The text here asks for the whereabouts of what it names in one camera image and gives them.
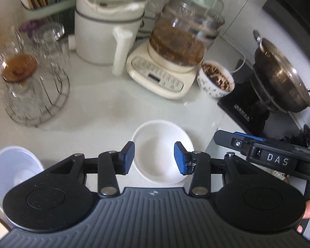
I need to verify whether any steel wok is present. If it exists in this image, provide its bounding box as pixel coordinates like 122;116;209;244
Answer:
253;30;310;113

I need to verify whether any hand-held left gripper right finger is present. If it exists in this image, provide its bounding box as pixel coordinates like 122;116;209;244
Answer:
174;142;261;197

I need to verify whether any white electric pot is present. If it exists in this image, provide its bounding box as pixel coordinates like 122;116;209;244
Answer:
68;0;152;77

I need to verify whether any translucent white plastic bowl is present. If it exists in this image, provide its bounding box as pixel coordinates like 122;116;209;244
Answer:
0;146;45;232

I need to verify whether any black range hood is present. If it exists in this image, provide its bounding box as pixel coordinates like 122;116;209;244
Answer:
262;0;310;66

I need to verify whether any white ceramic bowl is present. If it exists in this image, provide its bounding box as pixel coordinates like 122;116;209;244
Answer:
131;120;194;185

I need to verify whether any black stove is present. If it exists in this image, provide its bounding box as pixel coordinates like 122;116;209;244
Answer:
217;62;310;140

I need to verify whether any cream kettle base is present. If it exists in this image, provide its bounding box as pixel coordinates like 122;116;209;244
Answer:
126;41;200;100

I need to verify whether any patterned bowl with tea leaves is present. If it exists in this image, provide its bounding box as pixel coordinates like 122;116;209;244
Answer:
197;60;235;99

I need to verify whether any white power cord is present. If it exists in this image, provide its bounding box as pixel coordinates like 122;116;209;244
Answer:
229;51;246;74

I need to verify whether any amber glass cup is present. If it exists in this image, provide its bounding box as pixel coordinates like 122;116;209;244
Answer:
2;54;38;83

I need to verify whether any green chopstick holder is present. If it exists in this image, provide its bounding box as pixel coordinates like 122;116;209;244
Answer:
21;0;79;29

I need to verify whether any glass kettle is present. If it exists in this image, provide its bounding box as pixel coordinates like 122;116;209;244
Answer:
148;0;228;67

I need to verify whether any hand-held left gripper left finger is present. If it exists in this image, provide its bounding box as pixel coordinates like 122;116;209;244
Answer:
49;142;135;198

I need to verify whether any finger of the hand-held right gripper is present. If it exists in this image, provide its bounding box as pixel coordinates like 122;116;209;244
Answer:
213;130;300;176

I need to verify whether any wire cup rack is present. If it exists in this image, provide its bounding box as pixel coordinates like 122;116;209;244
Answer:
5;67;71;128

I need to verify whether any wire rack with glass cups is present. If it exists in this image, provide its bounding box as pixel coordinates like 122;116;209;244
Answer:
0;22;71;124

